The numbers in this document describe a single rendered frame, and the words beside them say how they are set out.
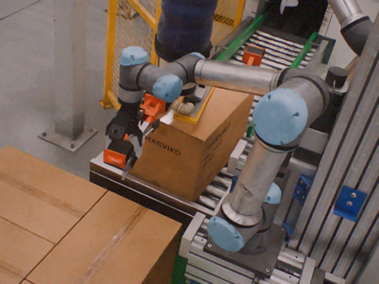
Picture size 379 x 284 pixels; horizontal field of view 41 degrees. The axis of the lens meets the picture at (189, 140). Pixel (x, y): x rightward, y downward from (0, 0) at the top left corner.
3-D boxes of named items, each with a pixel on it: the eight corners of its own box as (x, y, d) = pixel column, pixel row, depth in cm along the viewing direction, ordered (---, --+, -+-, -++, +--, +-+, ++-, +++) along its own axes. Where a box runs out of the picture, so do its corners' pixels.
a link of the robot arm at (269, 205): (279, 216, 159) (291, 184, 150) (258, 239, 149) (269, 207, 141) (247, 196, 163) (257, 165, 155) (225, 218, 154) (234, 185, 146)
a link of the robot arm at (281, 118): (258, 236, 151) (334, 92, 116) (231, 265, 140) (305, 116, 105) (226, 212, 155) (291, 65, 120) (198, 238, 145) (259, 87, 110)
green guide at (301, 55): (311, 40, 412) (314, 30, 406) (323, 44, 409) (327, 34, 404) (245, 136, 291) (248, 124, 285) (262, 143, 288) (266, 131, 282)
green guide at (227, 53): (250, 21, 426) (253, 10, 420) (262, 24, 423) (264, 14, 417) (163, 105, 304) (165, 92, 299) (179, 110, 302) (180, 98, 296)
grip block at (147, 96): (149, 96, 193) (150, 83, 190) (173, 103, 192) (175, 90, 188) (141, 106, 187) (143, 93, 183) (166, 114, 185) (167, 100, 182)
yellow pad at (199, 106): (195, 80, 228) (197, 70, 225) (217, 86, 226) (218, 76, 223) (172, 119, 201) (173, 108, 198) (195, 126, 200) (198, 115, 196)
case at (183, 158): (179, 119, 296) (189, 59, 272) (240, 146, 284) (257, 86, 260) (121, 172, 252) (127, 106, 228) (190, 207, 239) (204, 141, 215)
